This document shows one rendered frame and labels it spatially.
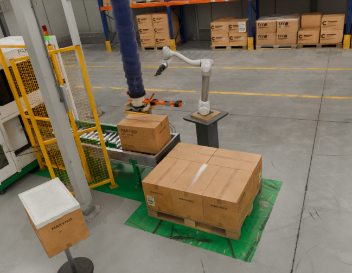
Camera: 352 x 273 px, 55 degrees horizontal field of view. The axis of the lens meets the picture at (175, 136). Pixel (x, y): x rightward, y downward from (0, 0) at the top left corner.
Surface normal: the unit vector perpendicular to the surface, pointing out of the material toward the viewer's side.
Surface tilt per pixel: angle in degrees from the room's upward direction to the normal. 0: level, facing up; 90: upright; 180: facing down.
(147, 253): 0
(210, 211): 90
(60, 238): 90
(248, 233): 0
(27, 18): 90
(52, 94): 90
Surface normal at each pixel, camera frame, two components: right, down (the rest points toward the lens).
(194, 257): -0.12, -0.88
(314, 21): -0.36, 0.48
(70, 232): 0.59, 0.32
